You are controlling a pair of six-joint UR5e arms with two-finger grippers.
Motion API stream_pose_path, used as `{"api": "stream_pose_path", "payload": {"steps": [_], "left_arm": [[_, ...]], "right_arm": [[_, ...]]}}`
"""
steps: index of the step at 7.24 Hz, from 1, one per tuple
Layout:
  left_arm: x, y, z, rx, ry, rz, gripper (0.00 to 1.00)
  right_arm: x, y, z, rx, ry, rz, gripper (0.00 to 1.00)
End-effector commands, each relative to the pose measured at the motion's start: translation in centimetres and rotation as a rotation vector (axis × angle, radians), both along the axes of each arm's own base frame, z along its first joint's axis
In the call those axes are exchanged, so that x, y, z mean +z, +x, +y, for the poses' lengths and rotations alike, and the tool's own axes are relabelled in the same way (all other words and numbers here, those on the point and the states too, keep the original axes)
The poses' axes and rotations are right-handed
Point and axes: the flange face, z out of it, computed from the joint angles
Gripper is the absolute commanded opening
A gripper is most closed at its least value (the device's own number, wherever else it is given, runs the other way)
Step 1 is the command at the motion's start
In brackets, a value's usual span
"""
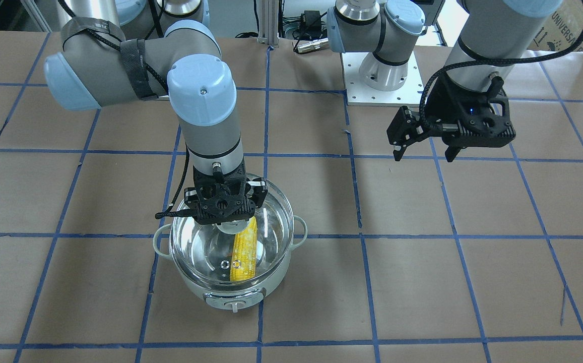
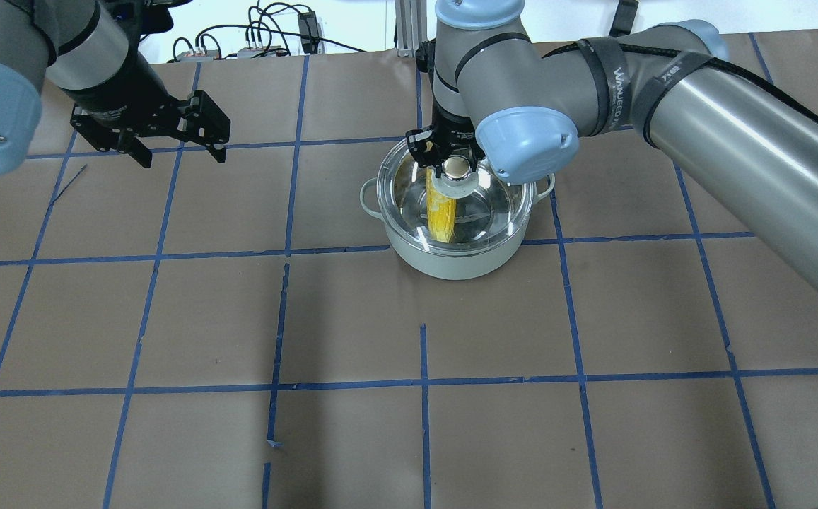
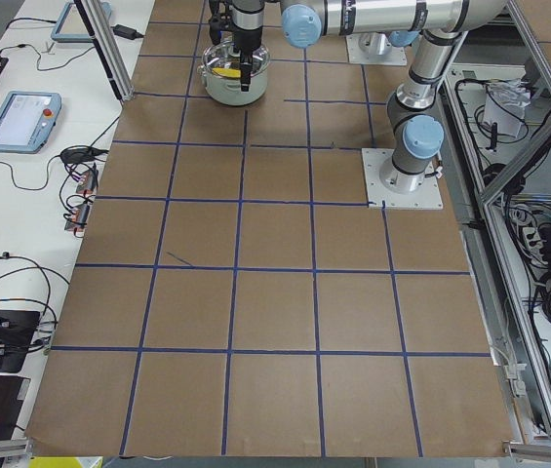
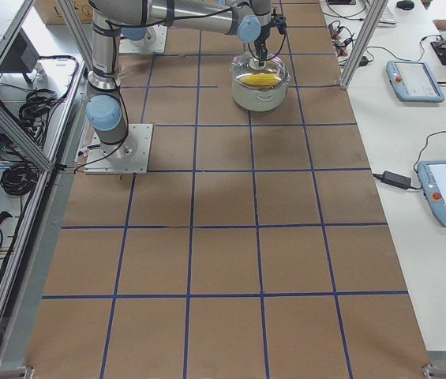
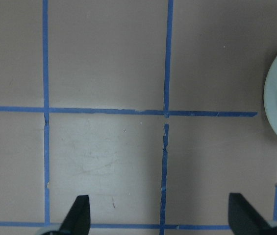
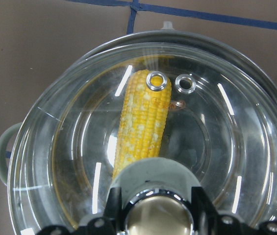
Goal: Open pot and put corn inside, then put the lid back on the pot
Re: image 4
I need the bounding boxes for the glass pot lid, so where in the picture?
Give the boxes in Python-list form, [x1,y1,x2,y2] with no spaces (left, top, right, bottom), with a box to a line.
[230,51,290,90]

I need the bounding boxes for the aluminium frame post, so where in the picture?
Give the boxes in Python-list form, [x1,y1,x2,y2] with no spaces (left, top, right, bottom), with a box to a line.
[339,0,387,90]

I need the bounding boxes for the yellow corn cob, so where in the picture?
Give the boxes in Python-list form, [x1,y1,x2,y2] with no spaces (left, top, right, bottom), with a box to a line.
[238,73,282,88]

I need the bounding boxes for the far blue teach pendant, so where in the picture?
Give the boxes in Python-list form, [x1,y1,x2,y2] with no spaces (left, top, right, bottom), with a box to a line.
[385,61,444,103]

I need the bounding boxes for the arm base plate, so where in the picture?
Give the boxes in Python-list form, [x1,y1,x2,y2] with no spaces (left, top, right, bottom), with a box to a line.
[119,25,167,55]
[84,124,153,174]

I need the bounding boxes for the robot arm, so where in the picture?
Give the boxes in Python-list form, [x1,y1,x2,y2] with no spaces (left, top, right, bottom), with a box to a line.
[86,1,287,157]

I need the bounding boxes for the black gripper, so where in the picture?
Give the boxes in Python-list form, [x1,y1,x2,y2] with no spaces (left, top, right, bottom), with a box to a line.
[250,6,286,66]

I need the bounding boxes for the cardboard box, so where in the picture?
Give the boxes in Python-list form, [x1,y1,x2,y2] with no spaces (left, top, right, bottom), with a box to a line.
[32,0,96,25]

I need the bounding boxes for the black power adapter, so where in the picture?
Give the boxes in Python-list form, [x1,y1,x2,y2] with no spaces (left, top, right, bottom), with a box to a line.
[381,171,411,190]

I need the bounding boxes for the pale green electric pot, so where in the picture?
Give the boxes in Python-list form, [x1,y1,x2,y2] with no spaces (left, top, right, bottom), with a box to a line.
[231,76,289,112]

